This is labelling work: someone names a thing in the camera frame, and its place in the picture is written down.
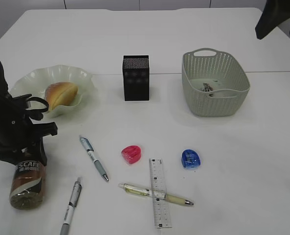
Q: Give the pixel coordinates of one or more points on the clear plastic ruler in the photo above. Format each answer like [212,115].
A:
[161,214]

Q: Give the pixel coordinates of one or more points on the smaller paper ball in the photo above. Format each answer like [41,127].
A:
[207,87]

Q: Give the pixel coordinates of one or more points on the white grey click pen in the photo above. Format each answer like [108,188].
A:
[76,191]

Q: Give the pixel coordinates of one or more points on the blue pencil sharpener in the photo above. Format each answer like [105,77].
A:
[190,159]

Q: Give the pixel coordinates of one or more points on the pink pencil sharpener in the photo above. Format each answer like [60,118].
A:
[131,154]

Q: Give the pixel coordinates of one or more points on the grey-green plastic basket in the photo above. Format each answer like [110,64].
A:
[223,72]

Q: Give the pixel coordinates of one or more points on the cream yellow click pen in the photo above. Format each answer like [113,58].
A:
[135,189]

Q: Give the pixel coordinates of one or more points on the golden bread roll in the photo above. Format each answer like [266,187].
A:
[61,93]

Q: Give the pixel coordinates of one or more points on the pale green wavy plate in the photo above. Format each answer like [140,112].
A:
[37,81]

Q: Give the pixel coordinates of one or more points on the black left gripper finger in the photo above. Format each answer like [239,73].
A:
[9,156]
[41,153]

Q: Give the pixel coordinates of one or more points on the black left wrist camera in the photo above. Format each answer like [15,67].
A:
[41,130]

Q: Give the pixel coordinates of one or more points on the black mesh pen holder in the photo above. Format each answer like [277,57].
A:
[135,70]

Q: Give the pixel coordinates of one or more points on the blue grey click pen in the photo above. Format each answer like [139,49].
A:
[91,153]

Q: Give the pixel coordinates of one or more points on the brown Nescafe coffee bottle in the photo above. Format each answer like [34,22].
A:
[28,185]

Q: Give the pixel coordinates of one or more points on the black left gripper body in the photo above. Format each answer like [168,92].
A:
[17,131]

